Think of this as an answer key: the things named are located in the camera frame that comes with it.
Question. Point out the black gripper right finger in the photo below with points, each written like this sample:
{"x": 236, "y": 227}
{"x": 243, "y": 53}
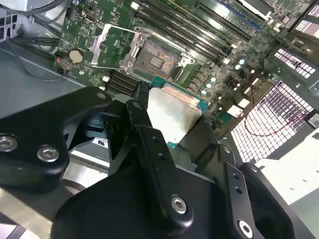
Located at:
{"x": 261, "y": 199}

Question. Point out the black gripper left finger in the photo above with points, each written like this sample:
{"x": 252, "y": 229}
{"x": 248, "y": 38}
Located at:
{"x": 32, "y": 129}

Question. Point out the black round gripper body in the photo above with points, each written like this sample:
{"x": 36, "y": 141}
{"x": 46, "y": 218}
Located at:
{"x": 129, "y": 206}

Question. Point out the silver CPU green edge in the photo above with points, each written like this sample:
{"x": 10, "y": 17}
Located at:
{"x": 172, "y": 114}

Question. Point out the metal socket cover frame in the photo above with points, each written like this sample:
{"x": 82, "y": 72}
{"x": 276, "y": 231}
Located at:
{"x": 97, "y": 47}

